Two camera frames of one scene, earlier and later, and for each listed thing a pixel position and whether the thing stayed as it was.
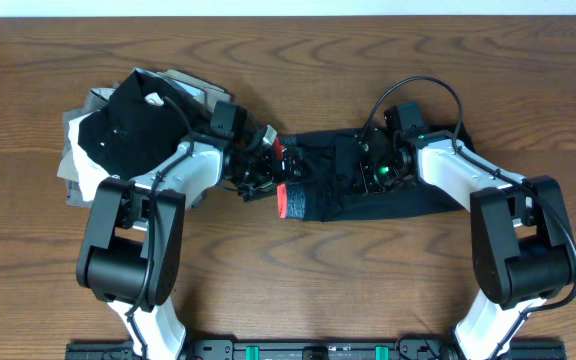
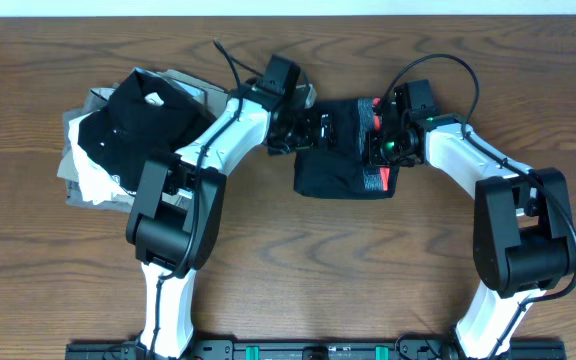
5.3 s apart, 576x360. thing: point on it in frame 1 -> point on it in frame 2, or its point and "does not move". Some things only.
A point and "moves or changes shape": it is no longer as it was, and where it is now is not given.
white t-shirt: [89, 174] does not move
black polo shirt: [143, 123] does not move
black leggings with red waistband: [327, 188] moves or changes shape
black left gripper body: [253, 175] -> [296, 134]
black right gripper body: [382, 176] -> [390, 150]
